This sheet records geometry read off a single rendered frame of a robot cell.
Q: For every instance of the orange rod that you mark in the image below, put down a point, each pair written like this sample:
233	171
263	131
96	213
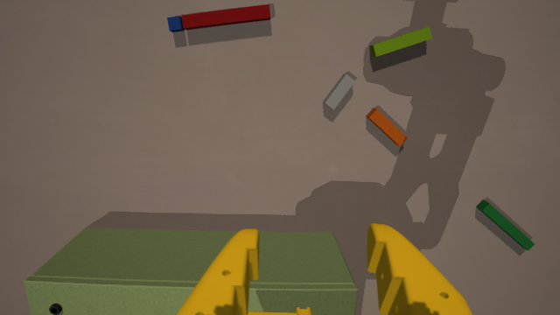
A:
386	126

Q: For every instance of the blue cube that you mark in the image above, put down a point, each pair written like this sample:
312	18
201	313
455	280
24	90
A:
175	24

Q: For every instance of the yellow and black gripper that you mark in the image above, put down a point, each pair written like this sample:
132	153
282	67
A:
407	282

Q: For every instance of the grey rectangular bar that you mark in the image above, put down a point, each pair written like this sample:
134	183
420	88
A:
338	91

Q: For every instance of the dark red rod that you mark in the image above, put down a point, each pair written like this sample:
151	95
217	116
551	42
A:
226	17

